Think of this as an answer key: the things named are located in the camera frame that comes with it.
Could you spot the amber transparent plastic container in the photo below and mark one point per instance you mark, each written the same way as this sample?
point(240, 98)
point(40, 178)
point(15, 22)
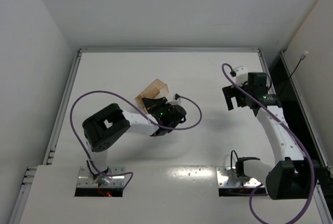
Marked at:
point(157, 89)

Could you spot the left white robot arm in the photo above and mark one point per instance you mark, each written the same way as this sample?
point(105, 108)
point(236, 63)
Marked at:
point(105, 127)

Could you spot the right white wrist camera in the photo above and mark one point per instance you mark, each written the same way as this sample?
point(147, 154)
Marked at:
point(240, 74)

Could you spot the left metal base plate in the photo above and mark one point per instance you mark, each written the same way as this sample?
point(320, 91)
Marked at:
point(86, 181)

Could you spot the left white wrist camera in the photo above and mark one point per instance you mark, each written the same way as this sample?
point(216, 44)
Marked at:
point(176, 100)

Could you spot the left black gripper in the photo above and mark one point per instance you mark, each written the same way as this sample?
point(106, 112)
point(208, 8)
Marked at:
point(155, 103)

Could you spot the metal base plate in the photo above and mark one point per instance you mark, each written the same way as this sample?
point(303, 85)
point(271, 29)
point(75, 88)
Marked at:
point(226, 179)
point(86, 181)

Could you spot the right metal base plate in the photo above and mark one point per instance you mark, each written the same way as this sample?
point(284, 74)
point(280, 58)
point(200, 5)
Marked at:
point(226, 179)

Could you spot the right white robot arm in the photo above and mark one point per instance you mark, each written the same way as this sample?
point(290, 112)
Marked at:
point(290, 177)

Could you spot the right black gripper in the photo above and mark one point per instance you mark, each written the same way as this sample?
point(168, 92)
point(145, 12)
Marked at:
point(234, 92)

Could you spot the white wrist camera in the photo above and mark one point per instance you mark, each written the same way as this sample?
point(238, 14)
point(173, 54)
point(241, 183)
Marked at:
point(240, 74)
point(176, 100)

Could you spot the black wall cable white plug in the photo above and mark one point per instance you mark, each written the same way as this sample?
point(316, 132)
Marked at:
point(302, 57)

